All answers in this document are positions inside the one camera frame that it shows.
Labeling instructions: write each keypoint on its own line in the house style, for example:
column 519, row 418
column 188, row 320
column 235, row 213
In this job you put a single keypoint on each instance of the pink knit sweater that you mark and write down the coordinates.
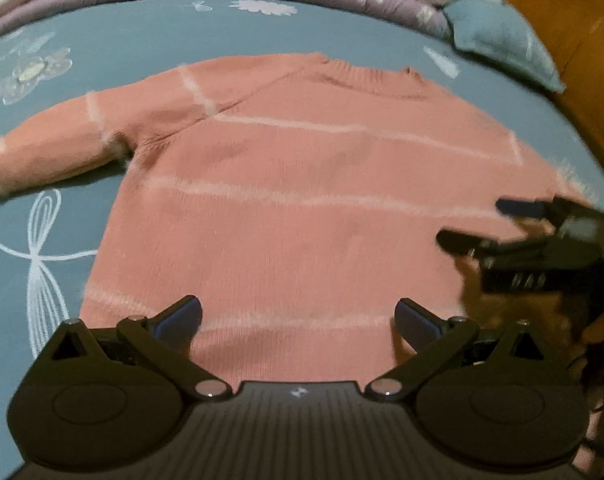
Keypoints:
column 307, row 185

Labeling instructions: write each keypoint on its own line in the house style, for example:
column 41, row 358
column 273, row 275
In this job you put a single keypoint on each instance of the wooden bed headboard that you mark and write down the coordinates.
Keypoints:
column 571, row 20

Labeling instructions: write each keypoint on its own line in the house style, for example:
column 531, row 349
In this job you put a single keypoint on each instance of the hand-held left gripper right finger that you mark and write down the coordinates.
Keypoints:
column 417, row 326

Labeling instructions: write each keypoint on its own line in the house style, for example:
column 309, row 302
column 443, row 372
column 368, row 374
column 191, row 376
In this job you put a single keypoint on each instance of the blue printed pillow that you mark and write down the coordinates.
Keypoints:
column 501, row 40

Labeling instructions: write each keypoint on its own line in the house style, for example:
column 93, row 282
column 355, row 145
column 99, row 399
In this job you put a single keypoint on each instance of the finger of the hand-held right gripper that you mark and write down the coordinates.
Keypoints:
column 464, row 242
column 524, row 208

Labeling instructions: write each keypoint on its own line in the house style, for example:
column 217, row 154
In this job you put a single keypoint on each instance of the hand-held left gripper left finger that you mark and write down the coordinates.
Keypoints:
column 179, row 324

